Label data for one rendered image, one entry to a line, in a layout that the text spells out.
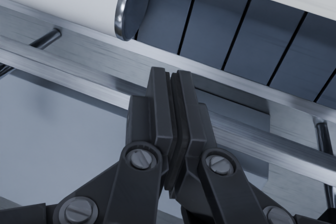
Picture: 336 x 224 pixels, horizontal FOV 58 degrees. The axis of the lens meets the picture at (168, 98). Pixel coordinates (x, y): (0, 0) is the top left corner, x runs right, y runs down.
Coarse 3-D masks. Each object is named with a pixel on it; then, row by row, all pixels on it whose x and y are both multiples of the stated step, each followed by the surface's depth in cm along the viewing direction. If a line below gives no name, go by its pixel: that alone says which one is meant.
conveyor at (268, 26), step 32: (160, 0) 23; (192, 0) 23; (224, 0) 22; (256, 0) 21; (160, 32) 24; (192, 32) 24; (224, 32) 23; (256, 32) 22; (288, 32) 22; (320, 32) 21; (256, 64) 24; (288, 64) 23; (320, 64) 22; (320, 96) 24
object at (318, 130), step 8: (320, 128) 30; (320, 136) 29; (328, 136) 29; (320, 144) 28; (328, 144) 28; (328, 152) 27; (328, 192) 24; (328, 200) 23; (328, 208) 21; (320, 216) 22; (328, 216) 21
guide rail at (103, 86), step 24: (0, 48) 19; (24, 48) 20; (48, 72) 19; (72, 72) 19; (96, 72) 19; (96, 96) 19; (120, 96) 18; (216, 120) 18; (240, 144) 18; (264, 144) 17; (288, 144) 18; (288, 168) 18; (312, 168) 17
